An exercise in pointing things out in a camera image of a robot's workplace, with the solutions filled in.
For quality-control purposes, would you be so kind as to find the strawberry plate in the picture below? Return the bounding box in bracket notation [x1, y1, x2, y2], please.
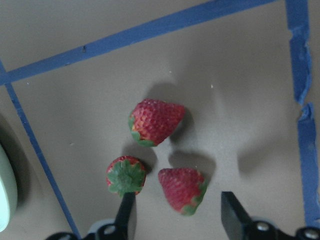
[106, 155, 147, 198]

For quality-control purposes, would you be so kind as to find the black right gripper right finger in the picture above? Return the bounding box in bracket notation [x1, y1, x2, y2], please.
[221, 191, 320, 240]

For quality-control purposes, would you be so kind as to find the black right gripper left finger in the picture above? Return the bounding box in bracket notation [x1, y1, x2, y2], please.
[114, 192, 137, 240]

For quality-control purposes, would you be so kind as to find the light green plate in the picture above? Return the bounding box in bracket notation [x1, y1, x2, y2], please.
[0, 145, 18, 232]

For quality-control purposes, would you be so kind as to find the strawberry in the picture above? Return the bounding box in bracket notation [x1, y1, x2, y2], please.
[158, 167, 208, 216]
[128, 98, 186, 147]

